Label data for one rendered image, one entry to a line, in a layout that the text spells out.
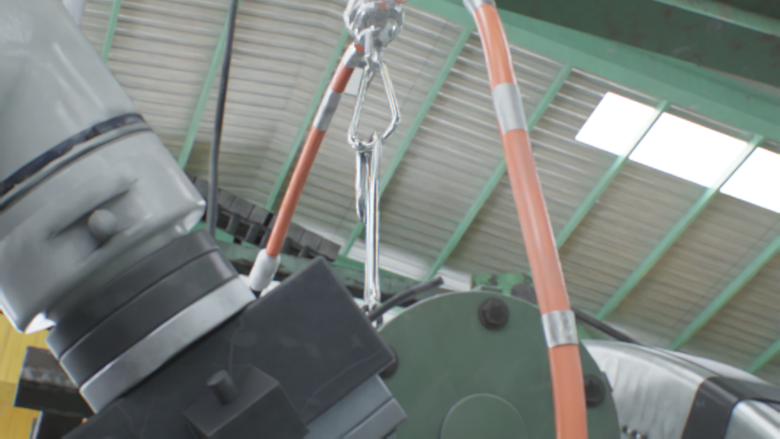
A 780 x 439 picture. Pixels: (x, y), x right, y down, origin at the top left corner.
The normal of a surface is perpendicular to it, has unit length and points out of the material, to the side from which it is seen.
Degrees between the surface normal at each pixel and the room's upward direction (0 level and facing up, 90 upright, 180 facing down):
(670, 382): 90
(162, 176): 80
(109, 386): 139
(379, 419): 115
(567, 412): 109
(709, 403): 88
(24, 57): 104
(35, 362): 90
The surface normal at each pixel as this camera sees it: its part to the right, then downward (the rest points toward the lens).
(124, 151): 0.63, -0.48
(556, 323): -0.12, -0.34
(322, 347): 0.25, -0.23
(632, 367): -0.94, -0.24
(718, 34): 0.00, 0.77
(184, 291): 0.48, -0.40
